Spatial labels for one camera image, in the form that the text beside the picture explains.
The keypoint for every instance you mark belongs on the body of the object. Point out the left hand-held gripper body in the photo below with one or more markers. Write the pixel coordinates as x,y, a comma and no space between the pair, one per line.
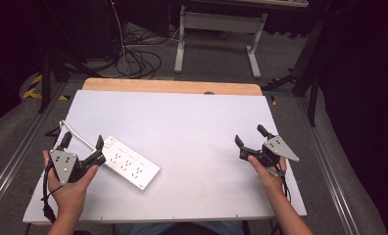
63,165

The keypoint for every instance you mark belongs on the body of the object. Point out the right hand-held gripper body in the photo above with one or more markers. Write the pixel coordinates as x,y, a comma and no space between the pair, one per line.
275,148

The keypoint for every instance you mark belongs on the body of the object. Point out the person's left hand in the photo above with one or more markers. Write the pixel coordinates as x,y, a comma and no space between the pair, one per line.
69,192

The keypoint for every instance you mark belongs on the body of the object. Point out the person's right hand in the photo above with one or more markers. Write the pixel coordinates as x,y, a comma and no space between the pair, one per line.
267,178

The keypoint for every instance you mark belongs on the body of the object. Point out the white power strip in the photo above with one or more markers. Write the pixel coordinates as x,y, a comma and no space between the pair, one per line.
131,163

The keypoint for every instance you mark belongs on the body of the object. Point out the white board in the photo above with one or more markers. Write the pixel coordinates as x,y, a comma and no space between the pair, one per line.
188,143

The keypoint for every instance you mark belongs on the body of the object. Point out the yellow black floor tape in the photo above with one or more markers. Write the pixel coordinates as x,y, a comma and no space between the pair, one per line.
35,91

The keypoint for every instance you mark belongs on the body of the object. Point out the black tripod stand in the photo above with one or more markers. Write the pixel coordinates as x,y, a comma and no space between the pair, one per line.
50,75

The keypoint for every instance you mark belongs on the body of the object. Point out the black metal stand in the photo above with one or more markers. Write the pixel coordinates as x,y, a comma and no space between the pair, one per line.
308,65

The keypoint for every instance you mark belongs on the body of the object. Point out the white metal desk frame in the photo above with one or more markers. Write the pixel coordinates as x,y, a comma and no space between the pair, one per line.
218,23

